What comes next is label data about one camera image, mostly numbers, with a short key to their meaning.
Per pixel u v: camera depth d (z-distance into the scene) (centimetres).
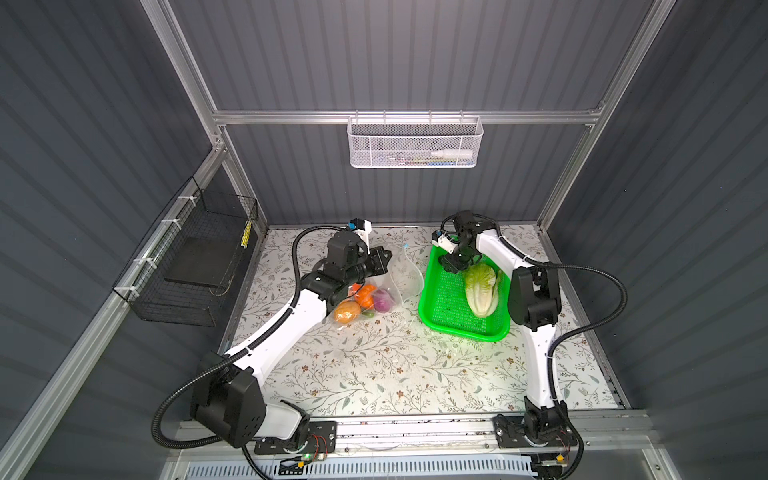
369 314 91
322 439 73
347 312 91
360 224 71
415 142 124
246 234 83
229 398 40
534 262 62
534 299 62
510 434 73
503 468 70
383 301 88
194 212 79
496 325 92
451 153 91
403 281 104
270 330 47
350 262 62
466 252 89
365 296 91
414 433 75
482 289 92
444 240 95
